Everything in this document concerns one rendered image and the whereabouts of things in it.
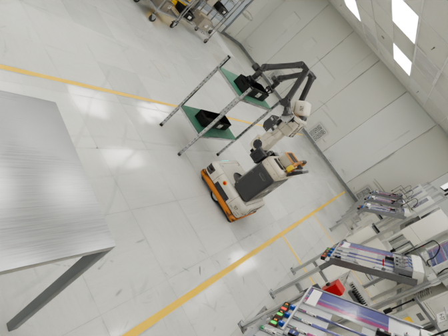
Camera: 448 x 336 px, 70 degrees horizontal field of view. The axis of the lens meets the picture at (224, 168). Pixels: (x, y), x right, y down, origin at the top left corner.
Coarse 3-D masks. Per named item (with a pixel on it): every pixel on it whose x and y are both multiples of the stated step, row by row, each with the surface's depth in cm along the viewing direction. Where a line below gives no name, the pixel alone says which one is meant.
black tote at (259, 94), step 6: (240, 78) 333; (240, 84) 333; (246, 84) 330; (258, 84) 376; (240, 90) 333; (246, 90) 332; (252, 90) 340; (258, 90) 348; (264, 90) 381; (252, 96) 353; (258, 96) 362; (264, 96) 372
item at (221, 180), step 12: (216, 168) 348; (228, 168) 363; (240, 168) 389; (216, 180) 348; (228, 180) 345; (216, 192) 348; (228, 192) 341; (228, 204) 342; (240, 204) 336; (252, 204) 353; (264, 204) 383; (228, 216) 342; (240, 216) 341
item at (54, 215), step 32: (0, 96) 119; (0, 128) 111; (32, 128) 121; (64, 128) 133; (0, 160) 103; (32, 160) 112; (64, 160) 123; (0, 192) 97; (32, 192) 105; (64, 192) 114; (0, 224) 92; (32, 224) 98; (64, 224) 107; (96, 224) 116; (0, 256) 86; (32, 256) 93; (64, 256) 100; (96, 256) 116; (64, 288) 130
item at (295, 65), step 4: (264, 64) 324; (268, 64) 322; (272, 64) 321; (276, 64) 319; (280, 64) 317; (284, 64) 315; (288, 64) 313; (292, 64) 312; (296, 64) 307; (300, 64) 305; (264, 68) 324; (268, 68) 322; (272, 68) 321; (276, 68) 319; (280, 68) 318; (284, 68) 316; (288, 68) 315; (292, 68) 313; (296, 68) 313; (300, 68) 315
